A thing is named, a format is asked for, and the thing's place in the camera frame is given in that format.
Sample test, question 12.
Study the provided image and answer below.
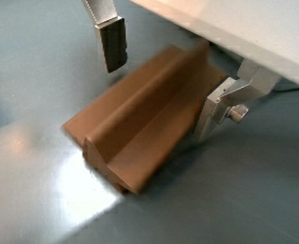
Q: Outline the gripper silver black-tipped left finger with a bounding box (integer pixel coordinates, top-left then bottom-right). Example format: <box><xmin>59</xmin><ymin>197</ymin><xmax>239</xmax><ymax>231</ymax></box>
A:
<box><xmin>83</xmin><ymin>0</ymin><xmax>128</xmax><ymax>72</ymax></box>

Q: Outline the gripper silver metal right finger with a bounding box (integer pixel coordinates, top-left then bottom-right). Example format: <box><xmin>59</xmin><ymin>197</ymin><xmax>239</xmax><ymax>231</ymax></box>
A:
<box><xmin>195</xmin><ymin>59</ymin><xmax>281</xmax><ymax>141</ymax></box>

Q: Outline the brown star prism block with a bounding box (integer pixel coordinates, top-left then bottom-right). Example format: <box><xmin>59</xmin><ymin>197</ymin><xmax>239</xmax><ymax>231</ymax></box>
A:
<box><xmin>64</xmin><ymin>41</ymin><xmax>225</xmax><ymax>193</ymax></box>

